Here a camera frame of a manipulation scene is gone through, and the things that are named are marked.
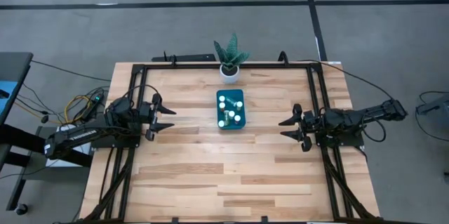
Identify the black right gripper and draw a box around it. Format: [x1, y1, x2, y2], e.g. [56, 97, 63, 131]
[279, 103, 327, 153]

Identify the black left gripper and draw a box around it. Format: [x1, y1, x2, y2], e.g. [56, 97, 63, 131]
[139, 93, 177, 141]

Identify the green pill bottle white cap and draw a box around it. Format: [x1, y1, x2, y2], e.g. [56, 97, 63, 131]
[217, 110, 231, 128]

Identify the teal plastic basket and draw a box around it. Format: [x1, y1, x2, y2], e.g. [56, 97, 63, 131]
[215, 88, 246, 131]

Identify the black bar behind table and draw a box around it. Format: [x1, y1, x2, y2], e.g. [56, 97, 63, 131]
[151, 53, 217, 62]

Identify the black power brick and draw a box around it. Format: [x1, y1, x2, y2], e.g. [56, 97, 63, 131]
[82, 92, 105, 121]

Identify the snake plant in white pot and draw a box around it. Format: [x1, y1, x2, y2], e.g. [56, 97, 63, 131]
[213, 31, 251, 85]

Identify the black side desk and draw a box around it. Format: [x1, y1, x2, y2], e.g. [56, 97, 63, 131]
[0, 51, 34, 126]

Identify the blue sheet on desk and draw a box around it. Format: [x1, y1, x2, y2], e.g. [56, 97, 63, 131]
[0, 80, 18, 114]

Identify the black caster wheel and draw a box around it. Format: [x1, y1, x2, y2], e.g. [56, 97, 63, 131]
[14, 202, 29, 216]

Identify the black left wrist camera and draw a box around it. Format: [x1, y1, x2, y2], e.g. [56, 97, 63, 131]
[139, 101, 153, 119]

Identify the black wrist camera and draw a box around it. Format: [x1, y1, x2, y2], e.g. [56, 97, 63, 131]
[139, 101, 153, 119]
[308, 113, 322, 129]

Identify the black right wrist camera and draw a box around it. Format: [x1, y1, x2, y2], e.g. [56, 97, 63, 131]
[308, 113, 322, 129]

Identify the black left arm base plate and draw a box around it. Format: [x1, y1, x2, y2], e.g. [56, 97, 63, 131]
[91, 134, 141, 148]

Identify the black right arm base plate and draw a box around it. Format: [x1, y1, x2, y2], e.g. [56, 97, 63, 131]
[313, 119, 366, 147]

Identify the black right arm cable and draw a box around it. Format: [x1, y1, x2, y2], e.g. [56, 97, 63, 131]
[290, 58, 394, 101]

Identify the black aluminium table frame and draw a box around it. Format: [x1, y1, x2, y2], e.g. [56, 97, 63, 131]
[80, 61, 380, 224]

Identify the grey stand with cables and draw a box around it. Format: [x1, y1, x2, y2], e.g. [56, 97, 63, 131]
[415, 91, 449, 143]

